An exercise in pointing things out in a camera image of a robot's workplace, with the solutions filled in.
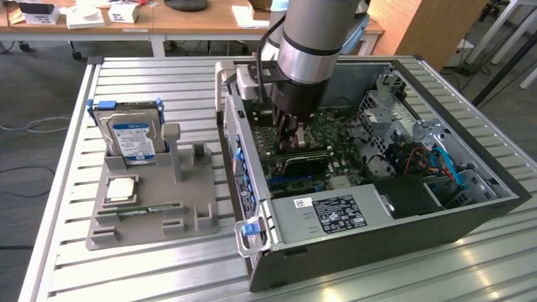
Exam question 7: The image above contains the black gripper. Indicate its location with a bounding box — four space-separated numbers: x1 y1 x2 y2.
271 79 332 117

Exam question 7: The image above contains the green Dell motherboard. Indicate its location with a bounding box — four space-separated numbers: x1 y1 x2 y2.
251 106 371 198

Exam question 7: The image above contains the perforated metal drive cage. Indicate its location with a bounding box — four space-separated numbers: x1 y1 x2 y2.
356 67 420 152

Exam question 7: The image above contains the white paper stack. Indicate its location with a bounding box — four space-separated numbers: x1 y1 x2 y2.
231 4 271 30

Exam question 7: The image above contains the silver chipset heat sink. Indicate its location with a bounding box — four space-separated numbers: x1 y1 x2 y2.
331 177 357 190

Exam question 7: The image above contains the grey power supply unit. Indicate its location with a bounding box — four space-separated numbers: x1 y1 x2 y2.
271 184 397 245

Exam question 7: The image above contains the black plastic shroud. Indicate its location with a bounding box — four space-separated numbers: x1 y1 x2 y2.
373 174 447 220

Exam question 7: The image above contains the wooden cabinet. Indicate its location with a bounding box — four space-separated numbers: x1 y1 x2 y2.
364 0 492 73

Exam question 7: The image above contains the black round stand base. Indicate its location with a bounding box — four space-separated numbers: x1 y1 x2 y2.
163 0 209 11

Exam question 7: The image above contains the white floor box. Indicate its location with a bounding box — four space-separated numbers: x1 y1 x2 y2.
443 38 477 69

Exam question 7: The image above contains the grey parts rack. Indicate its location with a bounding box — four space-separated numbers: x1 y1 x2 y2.
85 122 221 252

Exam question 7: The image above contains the hard disk in blue carrier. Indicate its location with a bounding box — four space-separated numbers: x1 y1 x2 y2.
85 98 167 167

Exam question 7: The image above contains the green RAM stick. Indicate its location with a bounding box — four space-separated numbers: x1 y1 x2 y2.
115 203 177 218

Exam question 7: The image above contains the small white box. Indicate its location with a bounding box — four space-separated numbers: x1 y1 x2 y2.
108 3 141 24

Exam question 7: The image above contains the metal disk bay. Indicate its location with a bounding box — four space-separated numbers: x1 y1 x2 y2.
421 121 503 210

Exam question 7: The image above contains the spare silver CPU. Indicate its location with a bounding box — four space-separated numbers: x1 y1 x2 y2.
104 177 137 201

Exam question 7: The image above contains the open black PC case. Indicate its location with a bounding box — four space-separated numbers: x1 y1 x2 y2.
213 55 533 293

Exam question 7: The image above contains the white flat box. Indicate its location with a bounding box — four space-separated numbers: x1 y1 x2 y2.
64 4 105 30

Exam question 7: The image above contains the white box black top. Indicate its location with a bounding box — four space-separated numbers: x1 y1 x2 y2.
19 2 60 25

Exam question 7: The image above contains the brown cardboard piece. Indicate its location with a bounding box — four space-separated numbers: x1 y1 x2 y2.
0 3 27 25

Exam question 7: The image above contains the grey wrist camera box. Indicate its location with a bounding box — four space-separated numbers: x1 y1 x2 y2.
236 64 280 99

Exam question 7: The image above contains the black camera cable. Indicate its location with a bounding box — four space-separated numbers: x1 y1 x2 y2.
256 11 291 103

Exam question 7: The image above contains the orange wire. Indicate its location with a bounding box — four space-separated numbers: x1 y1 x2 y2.
405 147 457 180

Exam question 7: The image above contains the blue wire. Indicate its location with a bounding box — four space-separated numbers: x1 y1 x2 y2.
429 146 459 182

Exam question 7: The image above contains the white floor cable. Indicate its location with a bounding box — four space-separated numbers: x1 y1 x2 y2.
0 115 73 133

